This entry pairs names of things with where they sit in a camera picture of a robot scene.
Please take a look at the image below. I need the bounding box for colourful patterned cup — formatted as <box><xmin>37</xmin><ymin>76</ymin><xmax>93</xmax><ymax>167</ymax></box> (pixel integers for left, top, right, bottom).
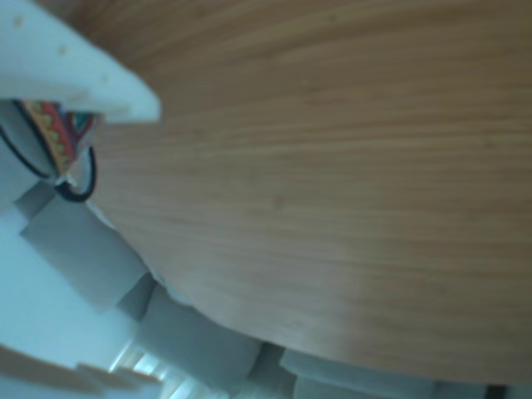
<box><xmin>0</xmin><ymin>98</ymin><xmax>103</xmax><ymax>204</ymax></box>

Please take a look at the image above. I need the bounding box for fabric sofa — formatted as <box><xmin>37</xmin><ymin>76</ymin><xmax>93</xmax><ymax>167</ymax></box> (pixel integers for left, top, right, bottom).
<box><xmin>12</xmin><ymin>182</ymin><xmax>491</xmax><ymax>399</ymax></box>

